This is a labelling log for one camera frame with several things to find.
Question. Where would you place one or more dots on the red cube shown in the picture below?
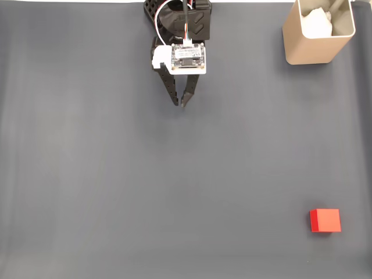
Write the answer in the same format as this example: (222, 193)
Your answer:
(327, 221)

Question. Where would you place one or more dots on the camera board on white mount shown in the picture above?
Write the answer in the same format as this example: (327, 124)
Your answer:
(187, 58)

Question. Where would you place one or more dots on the white crumpled tissue paper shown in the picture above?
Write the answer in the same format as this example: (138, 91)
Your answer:
(316, 23)

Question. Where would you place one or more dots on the beige rounded square box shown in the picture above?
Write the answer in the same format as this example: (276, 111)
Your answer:
(308, 49)

